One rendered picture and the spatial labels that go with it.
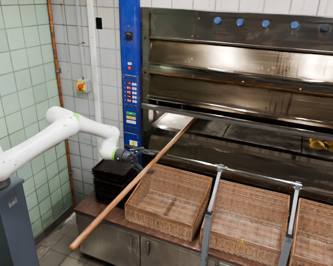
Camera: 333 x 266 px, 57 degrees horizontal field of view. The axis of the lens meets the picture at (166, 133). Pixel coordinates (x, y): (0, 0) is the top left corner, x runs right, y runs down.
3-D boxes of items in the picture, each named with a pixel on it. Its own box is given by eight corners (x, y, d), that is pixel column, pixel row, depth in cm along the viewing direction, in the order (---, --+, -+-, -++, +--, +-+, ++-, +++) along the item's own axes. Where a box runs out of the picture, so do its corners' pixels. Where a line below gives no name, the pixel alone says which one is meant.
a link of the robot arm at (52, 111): (47, 126, 172) (55, 107, 172) (38, 120, 181) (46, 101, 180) (74, 134, 186) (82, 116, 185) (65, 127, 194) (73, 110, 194)
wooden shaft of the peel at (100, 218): (74, 252, 132) (73, 247, 131) (68, 250, 133) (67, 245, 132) (198, 117, 275) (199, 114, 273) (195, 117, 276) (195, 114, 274)
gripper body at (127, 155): (127, 148, 207) (139, 151, 204) (128, 159, 211) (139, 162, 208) (121, 153, 201) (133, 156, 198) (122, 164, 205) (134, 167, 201)
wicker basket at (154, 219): (151, 187, 278) (151, 161, 267) (211, 204, 258) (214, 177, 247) (123, 220, 238) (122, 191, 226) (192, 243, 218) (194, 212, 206)
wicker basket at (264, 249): (213, 205, 258) (216, 177, 246) (284, 223, 240) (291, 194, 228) (197, 245, 217) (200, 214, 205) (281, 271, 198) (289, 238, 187)
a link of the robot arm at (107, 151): (102, 158, 218) (93, 157, 207) (107, 141, 219) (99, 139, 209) (119, 163, 213) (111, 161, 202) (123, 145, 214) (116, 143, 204)
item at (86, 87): (82, 88, 268) (81, 77, 263) (91, 90, 264) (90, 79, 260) (76, 91, 261) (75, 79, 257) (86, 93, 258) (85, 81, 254)
